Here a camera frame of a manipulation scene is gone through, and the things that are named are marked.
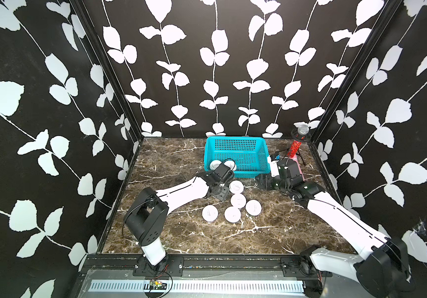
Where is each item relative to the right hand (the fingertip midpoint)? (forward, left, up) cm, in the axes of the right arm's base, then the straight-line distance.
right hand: (261, 173), depth 82 cm
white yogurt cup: (+14, +13, -12) cm, 22 cm away
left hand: (-1, +19, -10) cm, 21 cm away
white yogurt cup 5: (-14, +23, -12) cm, 30 cm away
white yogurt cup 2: (0, +11, -12) cm, 16 cm away
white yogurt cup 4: (-11, +3, -12) cm, 17 cm away
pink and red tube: (+20, -21, -10) cm, 30 cm away
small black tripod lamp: (+19, -21, +6) cm, 29 cm away
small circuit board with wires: (-40, +43, -19) cm, 62 cm away
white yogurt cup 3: (-7, +10, -13) cm, 18 cm away
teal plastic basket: (+27, +1, -18) cm, 32 cm away
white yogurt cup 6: (-14, +13, -13) cm, 23 cm away
